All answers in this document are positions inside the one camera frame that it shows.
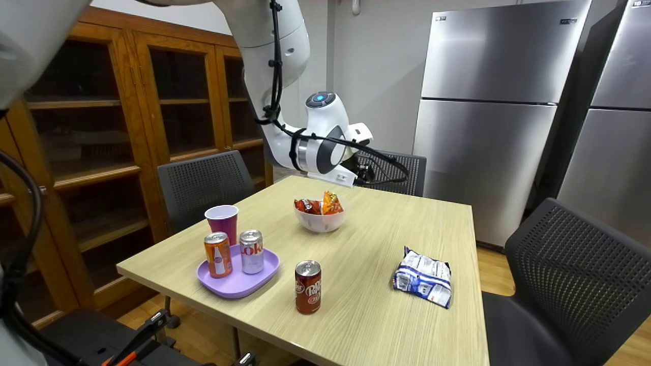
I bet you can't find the black mesh chair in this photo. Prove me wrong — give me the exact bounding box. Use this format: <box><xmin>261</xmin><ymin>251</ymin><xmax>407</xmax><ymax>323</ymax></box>
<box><xmin>482</xmin><ymin>197</ymin><xmax>651</xmax><ymax>366</ymax></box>
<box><xmin>356</xmin><ymin>151</ymin><xmax>427</xmax><ymax>197</ymax></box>
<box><xmin>157</xmin><ymin>150</ymin><xmax>256</xmax><ymax>330</ymax></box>

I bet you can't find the orange snack bag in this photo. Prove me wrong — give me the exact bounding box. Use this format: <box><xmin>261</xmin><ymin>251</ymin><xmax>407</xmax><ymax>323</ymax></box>
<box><xmin>322</xmin><ymin>191</ymin><xmax>344</xmax><ymax>216</ymax></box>

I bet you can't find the red snack bag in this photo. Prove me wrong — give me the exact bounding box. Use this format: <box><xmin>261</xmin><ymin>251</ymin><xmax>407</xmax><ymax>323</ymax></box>
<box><xmin>294</xmin><ymin>198</ymin><xmax>323</xmax><ymax>216</ymax></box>

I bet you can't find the white bowl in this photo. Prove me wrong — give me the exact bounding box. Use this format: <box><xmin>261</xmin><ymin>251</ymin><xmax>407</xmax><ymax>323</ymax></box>
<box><xmin>293</xmin><ymin>201</ymin><xmax>347</xmax><ymax>233</ymax></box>

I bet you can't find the row of steel refrigerators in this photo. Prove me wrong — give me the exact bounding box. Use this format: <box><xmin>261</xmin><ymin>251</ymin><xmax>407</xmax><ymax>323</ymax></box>
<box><xmin>413</xmin><ymin>0</ymin><xmax>651</xmax><ymax>250</ymax></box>

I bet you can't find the blue white chip bag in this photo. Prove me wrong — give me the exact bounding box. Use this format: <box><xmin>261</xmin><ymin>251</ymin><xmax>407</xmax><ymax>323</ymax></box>
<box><xmin>393</xmin><ymin>247</ymin><xmax>453</xmax><ymax>309</ymax></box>

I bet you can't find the maroon soda can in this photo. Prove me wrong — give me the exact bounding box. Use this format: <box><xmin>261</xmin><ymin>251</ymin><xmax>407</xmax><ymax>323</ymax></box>
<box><xmin>295</xmin><ymin>260</ymin><xmax>322</xmax><ymax>315</ymax></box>

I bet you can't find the silver soda can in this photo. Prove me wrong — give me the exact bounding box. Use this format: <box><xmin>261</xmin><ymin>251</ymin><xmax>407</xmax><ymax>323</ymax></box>
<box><xmin>239</xmin><ymin>230</ymin><xmax>265</xmax><ymax>275</ymax></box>

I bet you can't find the purple plastic cup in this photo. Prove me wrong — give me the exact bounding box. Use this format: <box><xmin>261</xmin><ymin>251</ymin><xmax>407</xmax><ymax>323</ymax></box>
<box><xmin>204</xmin><ymin>205</ymin><xmax>240</xmax><ymax>247</ymax></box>

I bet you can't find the purple plastic tray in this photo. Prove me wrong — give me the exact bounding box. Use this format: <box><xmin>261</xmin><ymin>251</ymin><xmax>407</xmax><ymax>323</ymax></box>
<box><xmin>196</xmin><ymin>244</ymin><xmax>280</xmax><ymax>299</ymax></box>

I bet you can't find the orange soda can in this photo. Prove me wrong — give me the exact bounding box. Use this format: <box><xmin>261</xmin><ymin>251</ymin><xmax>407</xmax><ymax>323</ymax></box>
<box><xmin>204</xmin><ymin>232</ymin><xmax>233</xmax><ymax>279</ymax></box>

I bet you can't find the wooden glass-door cabinet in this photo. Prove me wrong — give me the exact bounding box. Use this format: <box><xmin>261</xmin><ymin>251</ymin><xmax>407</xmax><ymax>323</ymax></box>
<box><xmin>0</xmin><ymin>6</ymin><xmax>274</xmax><ymax>327</ymax></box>

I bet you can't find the orange black clamp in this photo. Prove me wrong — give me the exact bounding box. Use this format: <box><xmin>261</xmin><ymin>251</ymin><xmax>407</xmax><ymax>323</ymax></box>
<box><xmin>101</xmin><ymin>310</ymin><xmax>171</xmax><ymax>366</ymax></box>

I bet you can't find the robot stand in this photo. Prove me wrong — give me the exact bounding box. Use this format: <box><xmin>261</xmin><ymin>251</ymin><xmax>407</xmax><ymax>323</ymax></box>
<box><xmin>40</xmin><ymin>308</ymin><xmax>204</xmax><ymax>366</ymax></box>

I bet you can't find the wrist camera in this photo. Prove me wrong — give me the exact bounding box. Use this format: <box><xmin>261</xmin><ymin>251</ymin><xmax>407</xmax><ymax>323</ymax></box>
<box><xmin>307</xmin><ymin>170</ymin><xmax>358</xmax><ymax>189</ymax></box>

